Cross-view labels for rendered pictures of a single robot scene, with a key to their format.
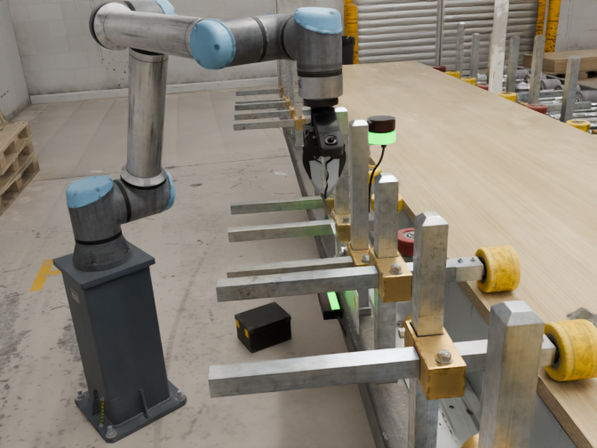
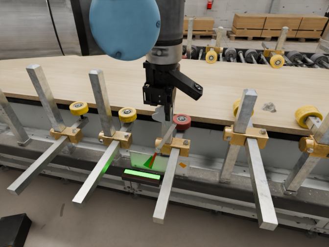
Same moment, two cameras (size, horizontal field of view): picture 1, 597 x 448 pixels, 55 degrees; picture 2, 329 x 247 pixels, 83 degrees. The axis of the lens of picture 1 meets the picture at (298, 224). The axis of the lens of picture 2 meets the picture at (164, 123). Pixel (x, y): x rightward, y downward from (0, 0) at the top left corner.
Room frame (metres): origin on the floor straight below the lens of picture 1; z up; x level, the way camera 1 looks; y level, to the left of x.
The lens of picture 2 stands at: (1.04, 0.39, 1.36)
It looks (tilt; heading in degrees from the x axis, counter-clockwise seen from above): 37 degrees down; 287
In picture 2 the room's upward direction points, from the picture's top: straight up
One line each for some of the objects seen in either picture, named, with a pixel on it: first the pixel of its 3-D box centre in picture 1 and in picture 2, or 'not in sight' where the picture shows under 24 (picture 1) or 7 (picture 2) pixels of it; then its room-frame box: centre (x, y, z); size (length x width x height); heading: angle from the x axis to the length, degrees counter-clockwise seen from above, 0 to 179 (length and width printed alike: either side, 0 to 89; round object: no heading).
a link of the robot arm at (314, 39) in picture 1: (317, 41); (162, 11); (1.18, -0.06, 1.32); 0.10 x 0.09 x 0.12; 40
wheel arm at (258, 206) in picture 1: (302, 204); (57, 147); (1.64, -0.02, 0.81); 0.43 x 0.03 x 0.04; 94
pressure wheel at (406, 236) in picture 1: (412, 256); (181, 128); (1.16, -0.25, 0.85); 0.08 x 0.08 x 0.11
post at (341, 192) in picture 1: (341, 197); (107, 126); (1.44, -0.12, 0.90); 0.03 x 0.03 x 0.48; 4
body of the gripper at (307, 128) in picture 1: (321, 126); (161, 83); (1.19, -0.06, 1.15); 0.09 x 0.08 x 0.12; 4
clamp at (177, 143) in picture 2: (362, 260); (172, 145); (1.17, -0.14, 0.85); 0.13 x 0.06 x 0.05; 4
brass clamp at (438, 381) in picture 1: (431, 352); (325, 147); (0.67, -0.17, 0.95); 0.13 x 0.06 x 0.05; 4
